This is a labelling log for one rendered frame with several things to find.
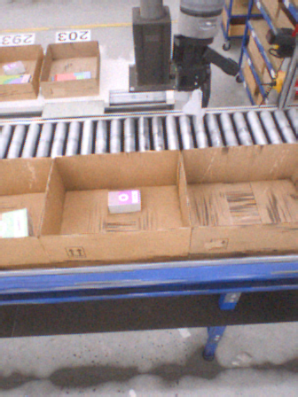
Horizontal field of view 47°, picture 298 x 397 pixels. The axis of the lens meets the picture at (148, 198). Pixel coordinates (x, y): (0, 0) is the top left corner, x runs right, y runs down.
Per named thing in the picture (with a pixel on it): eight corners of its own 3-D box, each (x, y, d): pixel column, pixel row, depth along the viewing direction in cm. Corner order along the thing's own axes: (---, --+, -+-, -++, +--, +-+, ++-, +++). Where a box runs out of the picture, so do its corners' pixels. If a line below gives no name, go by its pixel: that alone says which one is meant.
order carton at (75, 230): (178, 184, 118) (181, 148, 105) (189, 260, 100) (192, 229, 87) (65, 190, 118) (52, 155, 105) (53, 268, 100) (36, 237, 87)
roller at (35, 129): (42, 128, 168) (39, 120, 164) (22, 214, 135) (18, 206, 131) (32, 128, 168) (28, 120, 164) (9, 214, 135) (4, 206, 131)
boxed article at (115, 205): (110, 200, 114) (108, 191, 111) (140, 198, 114) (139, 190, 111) (110, 214, 111) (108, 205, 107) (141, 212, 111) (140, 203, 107)
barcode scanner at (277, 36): (260, 49, 151) (269, 25, 143) (285, 51, 152) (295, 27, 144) (263, 57, 147) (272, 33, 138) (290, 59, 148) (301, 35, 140)
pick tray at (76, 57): (100, 57, 199) (98, 40, 191) (99, 96, 175) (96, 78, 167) (51, 60, 198) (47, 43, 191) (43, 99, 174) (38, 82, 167)
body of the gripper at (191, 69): (167, 81, 85) (170, 29, 77) (199, 77, 87) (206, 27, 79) (177, 95, 80) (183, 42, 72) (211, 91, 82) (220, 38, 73)
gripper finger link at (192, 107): (179, 126, 88) (180, 89, 83) (201, 122, 89) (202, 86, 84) (184, 129, 85) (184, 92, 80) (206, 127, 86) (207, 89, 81)
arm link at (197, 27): (211, 3, 76) (231, 17, 70) (207, 27, 79) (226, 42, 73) (173, 5, 74) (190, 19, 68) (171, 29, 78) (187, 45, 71)
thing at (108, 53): (167, 46, 210) (167, 41, 207) (175, 104, 173) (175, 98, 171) (3, 55, 210) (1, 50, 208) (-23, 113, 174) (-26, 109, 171)
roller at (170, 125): (175, 120, 168) (175, 112, 164) (186, 205, 135) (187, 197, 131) (164, 121, 168) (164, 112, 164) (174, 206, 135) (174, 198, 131)
